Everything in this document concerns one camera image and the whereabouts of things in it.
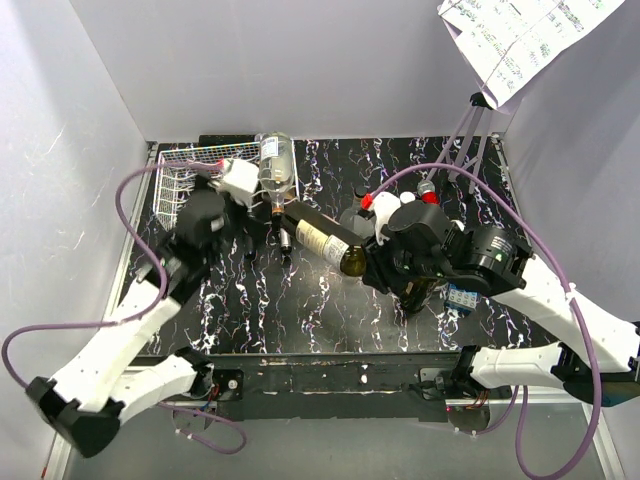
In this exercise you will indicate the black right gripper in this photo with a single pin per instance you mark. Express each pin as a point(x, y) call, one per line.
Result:
point(378, 274)

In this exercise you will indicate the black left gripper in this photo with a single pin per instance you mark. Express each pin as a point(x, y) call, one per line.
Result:
point(249, 224)

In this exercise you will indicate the olive green wine bottle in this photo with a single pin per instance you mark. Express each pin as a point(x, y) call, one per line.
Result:
point(415, 294)

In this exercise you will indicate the dark wine bottle neck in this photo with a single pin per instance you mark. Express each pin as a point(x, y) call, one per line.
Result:
point(326, 238)

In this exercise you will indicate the clear round glass bottle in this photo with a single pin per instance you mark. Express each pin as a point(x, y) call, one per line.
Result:
point(276, 168)

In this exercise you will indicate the dark green wine bottle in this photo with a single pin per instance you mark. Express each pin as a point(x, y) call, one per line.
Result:
point(284, 238)

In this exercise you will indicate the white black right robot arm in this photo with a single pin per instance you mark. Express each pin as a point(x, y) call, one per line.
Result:
point(595, 355)

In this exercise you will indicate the clear bottle black cap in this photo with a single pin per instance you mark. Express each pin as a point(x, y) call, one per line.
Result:
point(353, 220)

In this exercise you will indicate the clear bottle white cap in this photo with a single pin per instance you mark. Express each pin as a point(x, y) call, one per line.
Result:
point(407, 197)

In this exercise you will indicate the red glitter tube bottle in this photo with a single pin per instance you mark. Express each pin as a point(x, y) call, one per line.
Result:
point(427, 192)

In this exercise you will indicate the small bottle white cap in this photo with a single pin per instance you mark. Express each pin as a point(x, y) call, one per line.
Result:
point(456, 222)

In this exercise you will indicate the blue white toy bricks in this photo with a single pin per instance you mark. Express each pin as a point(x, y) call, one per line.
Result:
point(460, 300)

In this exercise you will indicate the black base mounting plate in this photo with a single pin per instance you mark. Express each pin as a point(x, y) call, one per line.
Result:
point(343, 386)

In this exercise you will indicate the purple tripod stand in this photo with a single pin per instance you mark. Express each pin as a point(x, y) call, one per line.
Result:
point(476, 118)

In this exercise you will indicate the white printed paper sheets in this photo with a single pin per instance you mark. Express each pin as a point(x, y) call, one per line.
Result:
point(508, 43)

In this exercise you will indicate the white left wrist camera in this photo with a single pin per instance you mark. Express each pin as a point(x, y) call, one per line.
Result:
point(238, 178)

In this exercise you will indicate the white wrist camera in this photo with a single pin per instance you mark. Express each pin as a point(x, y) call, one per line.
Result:
point(382, 208)
point(238, 178)

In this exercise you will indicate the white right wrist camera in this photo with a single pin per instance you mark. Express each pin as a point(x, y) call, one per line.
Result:
point(382, 208)

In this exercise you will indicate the white wire wine rack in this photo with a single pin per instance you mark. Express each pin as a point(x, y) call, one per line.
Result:
point(182, 168)

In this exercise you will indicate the aluminium frame rail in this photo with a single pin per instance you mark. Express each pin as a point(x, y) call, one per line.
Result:
point(100, 350)

